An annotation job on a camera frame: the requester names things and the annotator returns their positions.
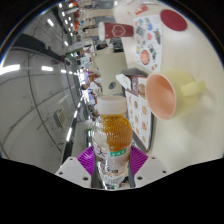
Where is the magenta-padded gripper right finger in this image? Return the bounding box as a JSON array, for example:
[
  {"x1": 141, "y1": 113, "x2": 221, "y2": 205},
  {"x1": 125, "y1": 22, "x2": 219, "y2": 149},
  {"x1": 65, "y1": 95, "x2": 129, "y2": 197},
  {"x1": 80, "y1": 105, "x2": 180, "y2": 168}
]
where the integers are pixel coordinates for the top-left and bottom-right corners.
[{"x1": 128, "y1": 145, "x2": 171, "y2": 189}]

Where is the clear tea bottle white cap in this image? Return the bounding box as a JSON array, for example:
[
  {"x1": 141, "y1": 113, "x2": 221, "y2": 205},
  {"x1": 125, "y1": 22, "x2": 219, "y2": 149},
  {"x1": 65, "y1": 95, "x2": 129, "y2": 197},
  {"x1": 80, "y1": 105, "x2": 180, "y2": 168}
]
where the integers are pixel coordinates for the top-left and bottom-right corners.
[{"x1": 91, "y1": 95, "x2": 134, "y2": 190}]

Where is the small red sauce packet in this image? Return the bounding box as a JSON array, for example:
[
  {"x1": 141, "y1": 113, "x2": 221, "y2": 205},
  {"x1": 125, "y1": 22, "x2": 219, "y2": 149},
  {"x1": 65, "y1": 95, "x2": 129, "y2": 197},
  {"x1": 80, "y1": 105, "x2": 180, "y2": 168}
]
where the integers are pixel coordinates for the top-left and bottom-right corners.
[{"x1": 134, "y1": 4, "x2": 150, "y2": 16}]

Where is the group of ceiling lights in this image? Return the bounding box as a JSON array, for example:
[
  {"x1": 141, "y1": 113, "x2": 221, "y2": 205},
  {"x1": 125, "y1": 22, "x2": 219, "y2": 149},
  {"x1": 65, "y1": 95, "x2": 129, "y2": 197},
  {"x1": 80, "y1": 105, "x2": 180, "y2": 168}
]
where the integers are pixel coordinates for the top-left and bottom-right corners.
[{"x1": 0, "y1": 3, "x2": 84, "y2": 143}]

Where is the pale yellow mug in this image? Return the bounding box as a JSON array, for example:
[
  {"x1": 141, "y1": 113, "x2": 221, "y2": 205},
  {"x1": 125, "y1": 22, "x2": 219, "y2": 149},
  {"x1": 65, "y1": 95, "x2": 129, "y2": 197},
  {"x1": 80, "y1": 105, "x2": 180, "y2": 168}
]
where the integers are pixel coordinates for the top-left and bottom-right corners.
[{"x1": 145, "y1": 68, "x2": 206, "y2": 121}]

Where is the ceiling air conditioner unit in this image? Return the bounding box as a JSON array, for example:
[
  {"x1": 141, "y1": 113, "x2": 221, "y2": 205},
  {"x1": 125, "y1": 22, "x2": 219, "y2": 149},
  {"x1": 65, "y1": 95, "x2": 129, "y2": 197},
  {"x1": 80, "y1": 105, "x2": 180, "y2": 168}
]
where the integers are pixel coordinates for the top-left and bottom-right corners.
[{"x1": 53, "y1": 107, "x2": 69, "y2": 130}]

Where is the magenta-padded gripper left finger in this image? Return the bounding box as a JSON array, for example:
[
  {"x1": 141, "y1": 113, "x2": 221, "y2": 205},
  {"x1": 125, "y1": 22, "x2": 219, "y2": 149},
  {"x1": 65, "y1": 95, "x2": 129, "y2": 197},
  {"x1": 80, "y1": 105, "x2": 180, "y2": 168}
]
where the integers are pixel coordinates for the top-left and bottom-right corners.
[{"x1": 54, "y1": 145, "x2": 100, "y2": 189}]

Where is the red paper cup white lid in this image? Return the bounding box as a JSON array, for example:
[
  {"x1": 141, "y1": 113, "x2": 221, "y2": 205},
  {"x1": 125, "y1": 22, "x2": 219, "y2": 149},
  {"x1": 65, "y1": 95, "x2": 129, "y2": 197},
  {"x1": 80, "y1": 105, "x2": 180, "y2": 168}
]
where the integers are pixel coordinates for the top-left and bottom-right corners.
[{"x1": 97, "y1": 21, "x2": 135, "y2": 42}]

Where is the dark brown food tray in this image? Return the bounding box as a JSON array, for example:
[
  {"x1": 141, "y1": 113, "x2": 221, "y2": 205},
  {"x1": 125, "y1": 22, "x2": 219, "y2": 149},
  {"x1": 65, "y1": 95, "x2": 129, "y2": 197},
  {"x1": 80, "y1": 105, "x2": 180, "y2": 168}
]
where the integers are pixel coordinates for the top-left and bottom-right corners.
[{"x1": 121, "y1": 67, "x2": 155, "y2": 153}]

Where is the colourful printed leaflet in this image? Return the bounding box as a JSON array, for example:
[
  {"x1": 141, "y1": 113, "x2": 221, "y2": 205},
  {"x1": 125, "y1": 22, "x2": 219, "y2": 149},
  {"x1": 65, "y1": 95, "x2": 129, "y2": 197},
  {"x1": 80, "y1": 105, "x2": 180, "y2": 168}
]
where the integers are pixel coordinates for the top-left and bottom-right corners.
[{"x1": 133, "y1": 14, "x2": 164, "y2": 72}]

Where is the flat round red coaster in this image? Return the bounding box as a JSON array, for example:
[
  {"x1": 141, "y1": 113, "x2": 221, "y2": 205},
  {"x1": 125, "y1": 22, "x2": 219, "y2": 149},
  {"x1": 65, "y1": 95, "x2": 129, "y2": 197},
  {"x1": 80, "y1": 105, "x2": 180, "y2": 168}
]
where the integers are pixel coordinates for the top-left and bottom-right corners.
[{"x1": 159, "y1": 8, "x2": 189, "y2": 32}]

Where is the white paper napkin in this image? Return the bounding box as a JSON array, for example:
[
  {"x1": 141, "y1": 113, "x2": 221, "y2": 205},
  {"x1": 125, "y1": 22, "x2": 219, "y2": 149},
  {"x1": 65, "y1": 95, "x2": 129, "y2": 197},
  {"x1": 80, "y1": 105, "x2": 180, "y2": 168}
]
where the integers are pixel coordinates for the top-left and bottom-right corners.
[{"x1": 115, "y1": 73, "x2": 132, "y2": 91}]

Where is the beige chair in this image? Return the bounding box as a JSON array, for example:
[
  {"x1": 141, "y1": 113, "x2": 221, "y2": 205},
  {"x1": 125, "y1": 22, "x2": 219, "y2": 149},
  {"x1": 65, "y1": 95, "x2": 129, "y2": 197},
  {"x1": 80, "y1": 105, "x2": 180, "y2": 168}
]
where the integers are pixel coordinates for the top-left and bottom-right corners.
[{"x1": 94, "y1": 49, "x2": 127, "y2": 98}]

